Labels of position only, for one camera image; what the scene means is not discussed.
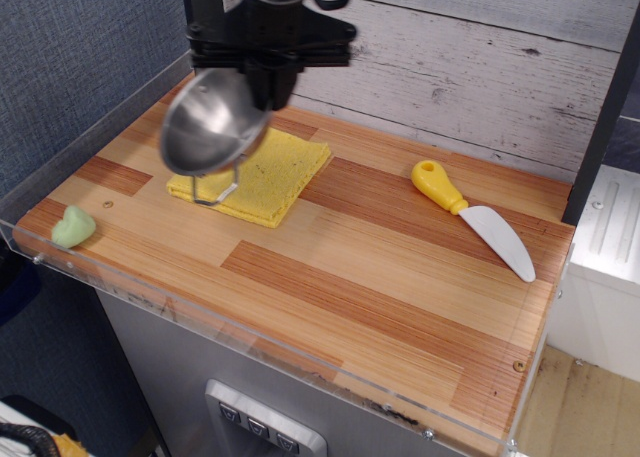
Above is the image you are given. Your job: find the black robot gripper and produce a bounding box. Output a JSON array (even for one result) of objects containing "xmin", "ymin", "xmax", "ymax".
[{"xmin": 185, "ymin": 0, "xmax": 358, "ymax": 111}]

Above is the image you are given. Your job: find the stainless steel two-handled bowl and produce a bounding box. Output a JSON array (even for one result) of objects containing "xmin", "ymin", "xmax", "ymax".
[{"xmin": 160, "ymin": 68, "xmax": 273, "ymax": 207}]

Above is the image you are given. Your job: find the light green toy piece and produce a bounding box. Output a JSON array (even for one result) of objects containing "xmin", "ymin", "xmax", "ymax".
[{"xmin": 51, "ymin": 205, "xmax": 96, "ymax": 248}]

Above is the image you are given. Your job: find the clear acrylic table guard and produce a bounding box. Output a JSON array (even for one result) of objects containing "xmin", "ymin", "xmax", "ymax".
[{"xmin": 1, "ymin": 58, "xmax": 573, "ymax": 456}]

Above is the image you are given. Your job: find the silver dispenser button panel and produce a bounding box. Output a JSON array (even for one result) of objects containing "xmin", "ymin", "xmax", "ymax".
[{"xmin": 205, "ymin": 379, "xmax": 328, "ymax": 457}]

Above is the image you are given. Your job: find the yellow-handled toy knife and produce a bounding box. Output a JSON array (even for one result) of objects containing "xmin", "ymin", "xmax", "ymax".
[{"xmin": 411, "ymin": 160, "xmax": 536, "ymax": 283}]

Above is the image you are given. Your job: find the dark vertical post right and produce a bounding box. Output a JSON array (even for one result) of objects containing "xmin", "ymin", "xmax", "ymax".
[{"xmin": 562, "ymin": 8, "xmax": 639, "ymax": 226}]

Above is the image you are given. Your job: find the white aluminium rail block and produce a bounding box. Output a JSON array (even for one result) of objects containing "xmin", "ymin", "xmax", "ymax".
[{"xmin": 570, "ymin": 165, "xmax": 639, "ymax": 294}]

